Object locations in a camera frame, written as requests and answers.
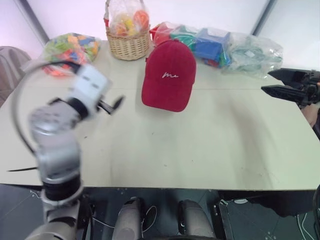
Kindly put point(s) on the clear bag of toy fruit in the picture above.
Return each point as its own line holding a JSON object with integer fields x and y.
{"x": 130, "y": 21}

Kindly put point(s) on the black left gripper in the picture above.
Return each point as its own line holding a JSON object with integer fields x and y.
{"x": 100, "y": 105}

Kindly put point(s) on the clear bag of pale parts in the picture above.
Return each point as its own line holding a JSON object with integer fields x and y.
{"x": 252, "y": 56}

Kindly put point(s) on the wicker basket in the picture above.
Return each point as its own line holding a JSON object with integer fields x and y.
{"x": 128, "y": 45}

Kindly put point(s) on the thin black strip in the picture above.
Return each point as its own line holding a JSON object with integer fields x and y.
{"x": 22, "y": 169}

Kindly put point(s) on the brown rounded object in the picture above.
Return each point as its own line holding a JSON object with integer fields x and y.
{"x": 313, "y": 116}

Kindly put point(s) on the red baseball cap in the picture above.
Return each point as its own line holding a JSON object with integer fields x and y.
{"x": 168, "y": 77}

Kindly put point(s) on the clear bag of colourful blocks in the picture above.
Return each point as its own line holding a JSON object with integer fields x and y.
{"x": 72, "y": 50}

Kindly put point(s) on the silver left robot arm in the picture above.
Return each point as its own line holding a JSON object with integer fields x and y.
{"x": 53, "y": 147}

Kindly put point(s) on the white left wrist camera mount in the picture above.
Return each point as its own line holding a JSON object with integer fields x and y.
{"x": 91, "y": 83}

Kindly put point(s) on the beige chair back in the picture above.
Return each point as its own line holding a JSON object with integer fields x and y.
{"x": 11, "y": 72}

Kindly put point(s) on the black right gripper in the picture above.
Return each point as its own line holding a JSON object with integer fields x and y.
{"x": 308, "y": 87}

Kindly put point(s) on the bag of red blue bins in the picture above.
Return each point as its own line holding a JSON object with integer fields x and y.
{"x": 200, "y": 45}

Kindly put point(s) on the dark rounded robot leg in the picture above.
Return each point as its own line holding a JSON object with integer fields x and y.
{"x": 128, "y": 220}
{"x": 195, "y": 221}

